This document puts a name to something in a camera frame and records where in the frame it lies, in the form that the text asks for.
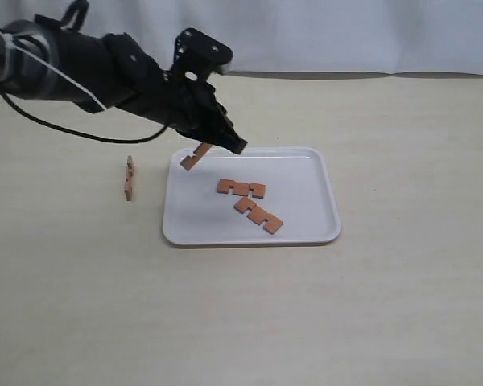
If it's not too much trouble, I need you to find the white rectangular plastic tray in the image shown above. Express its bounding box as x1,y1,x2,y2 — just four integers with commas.
162,146,341,247

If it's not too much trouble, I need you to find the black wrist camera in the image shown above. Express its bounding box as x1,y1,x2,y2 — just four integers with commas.
171,27,233,81

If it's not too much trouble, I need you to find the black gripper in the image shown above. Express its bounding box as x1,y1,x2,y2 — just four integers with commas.
117,71,248,155

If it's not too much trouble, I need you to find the black cable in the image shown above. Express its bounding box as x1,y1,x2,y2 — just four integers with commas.
0,90,170,145

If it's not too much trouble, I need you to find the white backdrop curtain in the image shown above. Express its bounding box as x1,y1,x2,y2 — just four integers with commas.
0,0,483,77

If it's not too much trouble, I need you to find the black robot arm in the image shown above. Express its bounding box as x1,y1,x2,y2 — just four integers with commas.
0,15,247,154

